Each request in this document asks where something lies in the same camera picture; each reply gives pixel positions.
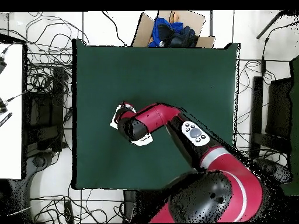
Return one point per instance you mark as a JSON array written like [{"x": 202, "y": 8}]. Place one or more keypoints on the black power strip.
[{"x": 69, "y": 212}]

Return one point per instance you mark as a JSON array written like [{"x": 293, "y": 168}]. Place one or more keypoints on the black labelled bar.
[{"x": 5, "y": 119}]

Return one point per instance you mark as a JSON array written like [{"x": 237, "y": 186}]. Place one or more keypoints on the white desk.
[{"x": 11, "y": 140}]

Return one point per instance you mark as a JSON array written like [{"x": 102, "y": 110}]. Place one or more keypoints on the black device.
[
  {"x": 2, "y": 107},
  {"x": 2, "y": 64}
]

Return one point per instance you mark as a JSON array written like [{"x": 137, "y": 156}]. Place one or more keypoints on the dark green table cloth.
[{"x": 116, "y": 81}]

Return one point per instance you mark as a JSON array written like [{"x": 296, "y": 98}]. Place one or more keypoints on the black rod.
[{"x": 271, "y": 24}]

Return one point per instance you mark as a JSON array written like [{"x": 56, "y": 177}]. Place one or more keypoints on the blue garment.
[{"x": 161, "y": 22}]

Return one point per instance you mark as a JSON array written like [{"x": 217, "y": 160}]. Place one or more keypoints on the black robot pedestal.
[{"x": 129, "y": 203}]

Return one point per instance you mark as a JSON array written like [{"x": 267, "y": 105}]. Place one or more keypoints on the white towel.
[{"x": 142, "y": 141}]

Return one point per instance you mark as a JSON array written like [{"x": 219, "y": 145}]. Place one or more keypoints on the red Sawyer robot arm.
[{"x": 154, "y": 116}]

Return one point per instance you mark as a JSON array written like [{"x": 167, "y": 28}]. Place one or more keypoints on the brown cardboard box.
[{"x": 142, "y": 32}]

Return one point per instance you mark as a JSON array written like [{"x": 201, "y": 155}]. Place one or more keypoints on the dark navy garment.
[{"x": 184, "y": 37}]

